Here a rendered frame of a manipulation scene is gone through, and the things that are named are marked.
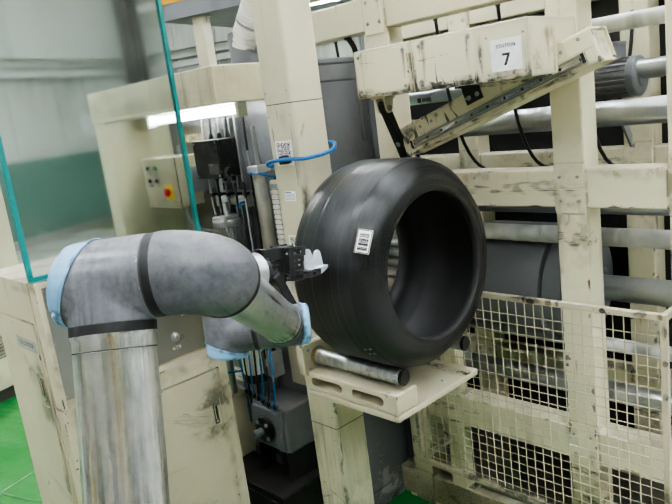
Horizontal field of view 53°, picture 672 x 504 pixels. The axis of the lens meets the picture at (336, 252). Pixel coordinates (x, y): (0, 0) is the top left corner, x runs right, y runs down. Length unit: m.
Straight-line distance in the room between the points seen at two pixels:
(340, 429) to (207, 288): 1.40
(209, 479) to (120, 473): 1.47
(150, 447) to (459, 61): 1.34
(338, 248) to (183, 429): 0.89
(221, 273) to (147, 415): 0.21
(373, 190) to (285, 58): 0.52
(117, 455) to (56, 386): 1.13
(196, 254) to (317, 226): 0.87
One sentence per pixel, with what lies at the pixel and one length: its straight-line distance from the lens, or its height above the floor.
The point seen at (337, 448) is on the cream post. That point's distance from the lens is 2.27.
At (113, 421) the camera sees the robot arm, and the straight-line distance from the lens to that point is 0.93.
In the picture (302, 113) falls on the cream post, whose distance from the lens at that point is 2.02.
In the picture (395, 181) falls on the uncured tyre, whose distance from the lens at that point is 1.73.
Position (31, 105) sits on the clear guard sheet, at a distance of 2.00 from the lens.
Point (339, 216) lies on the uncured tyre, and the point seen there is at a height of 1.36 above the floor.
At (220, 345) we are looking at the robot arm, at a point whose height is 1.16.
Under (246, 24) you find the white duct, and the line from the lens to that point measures 2.60.
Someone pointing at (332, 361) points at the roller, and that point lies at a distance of 2.00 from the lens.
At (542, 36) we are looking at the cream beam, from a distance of 1.86.
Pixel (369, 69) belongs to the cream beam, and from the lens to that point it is 2.12.
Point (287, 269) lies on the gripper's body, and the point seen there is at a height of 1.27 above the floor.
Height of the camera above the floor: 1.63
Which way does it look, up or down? 12 degrees down
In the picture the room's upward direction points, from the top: 7 degrees counter-clockwise
